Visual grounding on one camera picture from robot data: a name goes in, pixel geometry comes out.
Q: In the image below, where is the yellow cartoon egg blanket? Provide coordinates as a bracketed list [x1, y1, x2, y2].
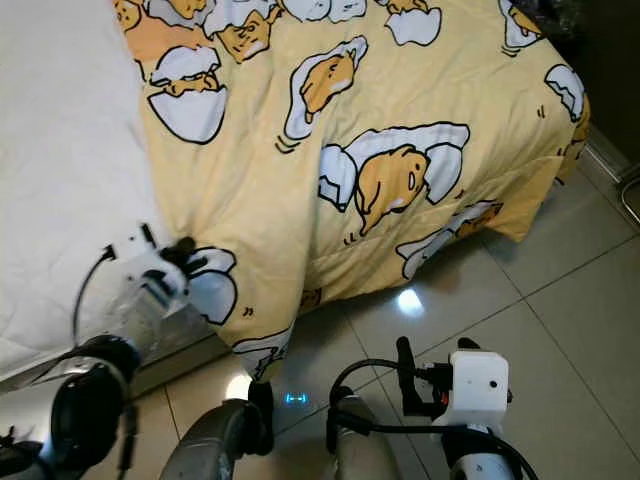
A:
[115, 0, 593, 383]

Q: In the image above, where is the grey robot leg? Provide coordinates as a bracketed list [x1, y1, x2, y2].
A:
[160, 380, 276, 480]
[325, 395, 406, 480]

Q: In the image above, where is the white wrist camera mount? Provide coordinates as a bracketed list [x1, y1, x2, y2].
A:
[445, 350, 511, 433]
[120, 235, 189, 311]

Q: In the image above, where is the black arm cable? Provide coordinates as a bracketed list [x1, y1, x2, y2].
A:
[328, 358, 541, 480]
[72, 245, 121, 351]

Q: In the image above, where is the beige bed base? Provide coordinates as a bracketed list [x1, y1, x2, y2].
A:
[0, 335, 231, 396]

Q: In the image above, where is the white quilted mattress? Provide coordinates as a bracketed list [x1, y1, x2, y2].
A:
[0, 0, 171, 376]

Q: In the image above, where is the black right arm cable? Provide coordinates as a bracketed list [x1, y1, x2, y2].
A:
[328, 358, 541, 480]

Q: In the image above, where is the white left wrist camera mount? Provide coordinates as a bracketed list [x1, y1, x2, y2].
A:
[120, 235, 189, 311]

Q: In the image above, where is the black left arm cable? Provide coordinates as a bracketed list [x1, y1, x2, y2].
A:
[72, 245, 121, 351]

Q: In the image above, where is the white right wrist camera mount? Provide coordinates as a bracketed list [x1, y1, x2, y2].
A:
[445, 350, 511, 433]

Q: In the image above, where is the grey robot right leg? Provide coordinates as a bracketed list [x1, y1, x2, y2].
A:
[325, 395, 406, 480]

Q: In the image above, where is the curved metal tube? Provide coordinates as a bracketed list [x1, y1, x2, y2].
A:
[622, 170, 640, 226]

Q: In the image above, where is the grey robot left leg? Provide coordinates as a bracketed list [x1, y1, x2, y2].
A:
[160, 380, 276, 480]

